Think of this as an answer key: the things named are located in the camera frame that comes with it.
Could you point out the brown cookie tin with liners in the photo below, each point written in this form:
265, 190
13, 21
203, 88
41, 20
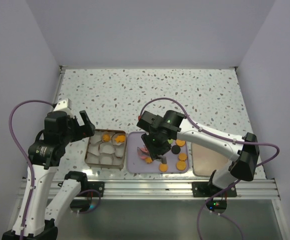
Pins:
106, 155

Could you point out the black round cookie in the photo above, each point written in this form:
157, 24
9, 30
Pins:
176, 149

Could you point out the orange round cookie upper right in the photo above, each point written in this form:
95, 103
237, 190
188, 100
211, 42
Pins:
180, 143

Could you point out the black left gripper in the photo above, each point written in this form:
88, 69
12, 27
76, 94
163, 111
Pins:
84, 130

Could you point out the orange swirl cookie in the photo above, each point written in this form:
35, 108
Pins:
106, 138

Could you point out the lilac plastic tray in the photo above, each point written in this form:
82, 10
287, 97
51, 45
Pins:
137, 166

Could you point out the orange round cookie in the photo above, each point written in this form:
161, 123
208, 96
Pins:
163, 167
180, 143

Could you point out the orange flower cookie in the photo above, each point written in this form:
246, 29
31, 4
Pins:
148, 160
182, 156

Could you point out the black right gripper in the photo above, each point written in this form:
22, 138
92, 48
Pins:
154, 151

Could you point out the orange round cookie bottom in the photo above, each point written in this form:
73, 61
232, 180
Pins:
163, 167

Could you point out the aluminium mounting rail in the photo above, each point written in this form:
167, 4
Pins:
180, 189

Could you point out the orange waffle cookie bottom right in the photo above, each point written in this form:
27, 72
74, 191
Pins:
181, 165

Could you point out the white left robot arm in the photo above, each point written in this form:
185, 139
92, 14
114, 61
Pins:
38, 219

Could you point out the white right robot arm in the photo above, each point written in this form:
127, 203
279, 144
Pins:
241, 152

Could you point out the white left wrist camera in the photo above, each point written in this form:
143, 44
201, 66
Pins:
64, 105

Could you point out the rose gold tin lid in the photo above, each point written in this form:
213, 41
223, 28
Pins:
205, 161

